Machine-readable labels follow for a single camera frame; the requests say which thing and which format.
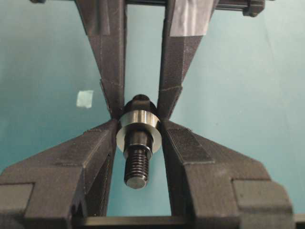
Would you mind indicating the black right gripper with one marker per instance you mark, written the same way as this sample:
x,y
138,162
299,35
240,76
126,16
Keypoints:
x,y
185,23

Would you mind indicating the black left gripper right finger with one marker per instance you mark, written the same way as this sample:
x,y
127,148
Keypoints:
x,y
218,188

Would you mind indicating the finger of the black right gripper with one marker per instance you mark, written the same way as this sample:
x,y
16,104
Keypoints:
x,y
104,22

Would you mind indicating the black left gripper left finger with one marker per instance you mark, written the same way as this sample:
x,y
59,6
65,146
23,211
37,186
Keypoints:
x,y
46,190

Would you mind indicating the black threaded shaft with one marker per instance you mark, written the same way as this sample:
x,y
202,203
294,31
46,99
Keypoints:
x,y
138,145

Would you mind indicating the silver metal washer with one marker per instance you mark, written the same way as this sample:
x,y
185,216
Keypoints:
x,y
139,120

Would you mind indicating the small pale tape square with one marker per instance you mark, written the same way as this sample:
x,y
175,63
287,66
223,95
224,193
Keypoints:
x,y
84,99

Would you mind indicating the teal table cloth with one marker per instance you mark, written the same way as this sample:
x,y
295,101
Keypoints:
x,y
245,88

